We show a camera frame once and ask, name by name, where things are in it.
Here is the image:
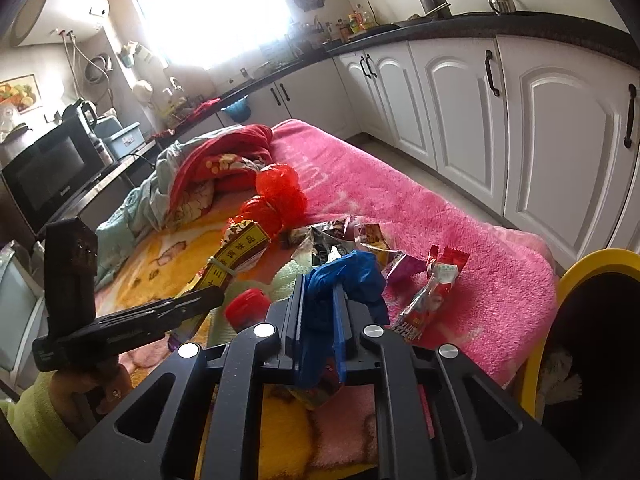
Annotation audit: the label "white water heater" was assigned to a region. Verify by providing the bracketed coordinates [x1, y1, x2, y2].
[10, 0, 111, 49]

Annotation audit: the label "person's left hand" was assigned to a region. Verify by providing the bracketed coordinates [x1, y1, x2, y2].
[50, 352, 134, 413]

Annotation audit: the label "white kitchen cabinets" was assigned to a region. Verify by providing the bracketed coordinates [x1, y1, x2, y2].
[215, 35, 640, 273]

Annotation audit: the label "red bottle cap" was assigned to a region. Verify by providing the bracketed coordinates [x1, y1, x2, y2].
[224, 289, 272, 332]

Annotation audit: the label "black microwave oven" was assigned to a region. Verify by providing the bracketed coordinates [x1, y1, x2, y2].
[0, 112, 117, 235]

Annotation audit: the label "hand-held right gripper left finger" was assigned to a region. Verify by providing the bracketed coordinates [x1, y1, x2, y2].
[55, 275, 307, 480]

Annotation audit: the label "silver brown snack wrapper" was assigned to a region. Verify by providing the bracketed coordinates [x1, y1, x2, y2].
[282, 216, 352, 267]

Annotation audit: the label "red plastic bag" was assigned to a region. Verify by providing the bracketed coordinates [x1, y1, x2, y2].
[239, 163, 309, 237]

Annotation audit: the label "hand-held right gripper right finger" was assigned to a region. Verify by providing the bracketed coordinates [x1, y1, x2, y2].
[332, 285, 582, 480]

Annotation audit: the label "pale green quilt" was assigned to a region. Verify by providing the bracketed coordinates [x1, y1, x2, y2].
[94, 139, 193, 288]

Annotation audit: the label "window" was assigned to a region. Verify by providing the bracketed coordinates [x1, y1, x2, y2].
[125, 0, 295, 69]

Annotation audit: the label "blue plastic basin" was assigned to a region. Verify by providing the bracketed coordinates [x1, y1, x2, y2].
[221, 97, 252, 122]

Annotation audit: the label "yellow trash bin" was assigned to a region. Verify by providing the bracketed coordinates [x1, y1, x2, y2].
[520, 248, 640, 480]

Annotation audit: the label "blue plastic bag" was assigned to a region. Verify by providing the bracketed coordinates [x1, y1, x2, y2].
[298, 250, 390, 392]

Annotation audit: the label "pink printed fleece blanket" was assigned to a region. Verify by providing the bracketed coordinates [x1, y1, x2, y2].
[95, 118, 559, 480]

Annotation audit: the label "person's left forearm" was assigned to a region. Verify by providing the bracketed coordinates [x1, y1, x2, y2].
[0, 371, 98, 480]

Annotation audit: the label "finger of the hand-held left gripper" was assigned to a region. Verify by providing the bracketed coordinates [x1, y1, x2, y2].
[95, 287, 227, 353]

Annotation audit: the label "purple snack wrapper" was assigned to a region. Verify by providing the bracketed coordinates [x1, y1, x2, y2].
[381, 252, 427, 287]

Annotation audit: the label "red cloth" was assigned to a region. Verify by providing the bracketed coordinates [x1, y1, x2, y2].
[184, 100, 224, 119]

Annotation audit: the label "hanging metal basin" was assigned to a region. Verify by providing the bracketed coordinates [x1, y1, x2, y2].
[84, 52, 114, 87]

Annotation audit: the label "fruit wall poster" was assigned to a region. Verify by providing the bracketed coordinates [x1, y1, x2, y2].
[0, 75, 39, 114]

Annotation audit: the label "black electric kettle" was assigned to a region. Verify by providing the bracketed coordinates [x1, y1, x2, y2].
[74, 98, 99, 132]

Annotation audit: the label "yellow brown seasoning packet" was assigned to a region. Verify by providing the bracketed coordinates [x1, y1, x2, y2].
[176, 219, 272, 313]

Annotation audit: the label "red white snack wrapper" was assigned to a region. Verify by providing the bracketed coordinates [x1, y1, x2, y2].
[389, 244, 471, 343]

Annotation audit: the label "white crumpled tissue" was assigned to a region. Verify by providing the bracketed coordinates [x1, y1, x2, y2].
[541, 349, 584, 403]

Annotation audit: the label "blue plastic storage box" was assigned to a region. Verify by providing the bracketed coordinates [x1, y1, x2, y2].
[94, 115, 145, 162]

